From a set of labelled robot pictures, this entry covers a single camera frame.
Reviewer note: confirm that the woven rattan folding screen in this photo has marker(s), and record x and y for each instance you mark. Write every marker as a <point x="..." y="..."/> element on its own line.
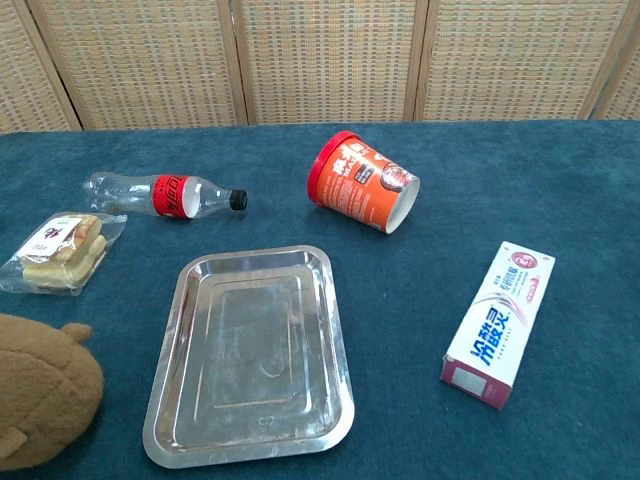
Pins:
<point x="320" y="60"/>

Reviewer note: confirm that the silver metal tray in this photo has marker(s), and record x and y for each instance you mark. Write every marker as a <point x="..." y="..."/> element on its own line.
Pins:
<point x="250" y="355"/>

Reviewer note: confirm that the red instant noodle cup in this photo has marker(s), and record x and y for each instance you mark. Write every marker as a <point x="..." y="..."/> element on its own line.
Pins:
<point x="360" y="182"/>

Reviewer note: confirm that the white pink toothpaste box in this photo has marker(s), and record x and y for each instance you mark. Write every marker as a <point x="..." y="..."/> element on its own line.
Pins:
<point x="500" y="320"/>

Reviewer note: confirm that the plastic-wrapped sandwich with label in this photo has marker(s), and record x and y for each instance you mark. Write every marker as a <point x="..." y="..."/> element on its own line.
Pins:
<point x="62" y="248"/>

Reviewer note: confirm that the brown plush toy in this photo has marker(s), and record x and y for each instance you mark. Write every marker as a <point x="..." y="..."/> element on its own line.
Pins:
<point x="40" y="385"/>

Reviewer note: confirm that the empty clear cola bottle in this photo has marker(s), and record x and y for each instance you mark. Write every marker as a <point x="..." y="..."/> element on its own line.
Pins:
<point x="170" y="196"/>

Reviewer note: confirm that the blue table cloth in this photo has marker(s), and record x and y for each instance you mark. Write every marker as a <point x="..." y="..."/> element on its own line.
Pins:
<point x="450" y="425"/>

